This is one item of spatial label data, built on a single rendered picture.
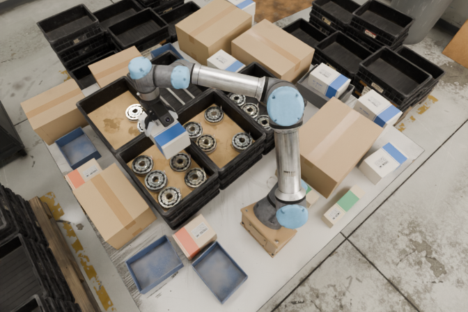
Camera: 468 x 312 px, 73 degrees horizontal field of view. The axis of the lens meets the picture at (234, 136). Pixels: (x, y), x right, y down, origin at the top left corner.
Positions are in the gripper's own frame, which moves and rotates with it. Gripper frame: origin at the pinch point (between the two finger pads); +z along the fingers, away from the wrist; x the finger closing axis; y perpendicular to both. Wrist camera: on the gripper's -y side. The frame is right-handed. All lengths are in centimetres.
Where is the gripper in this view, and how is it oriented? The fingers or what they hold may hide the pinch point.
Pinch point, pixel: (163, 128)
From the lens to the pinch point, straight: 134.1
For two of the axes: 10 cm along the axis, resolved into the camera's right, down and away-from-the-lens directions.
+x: -7.8, 5.3, -3.3
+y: -6.3, -6.5, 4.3
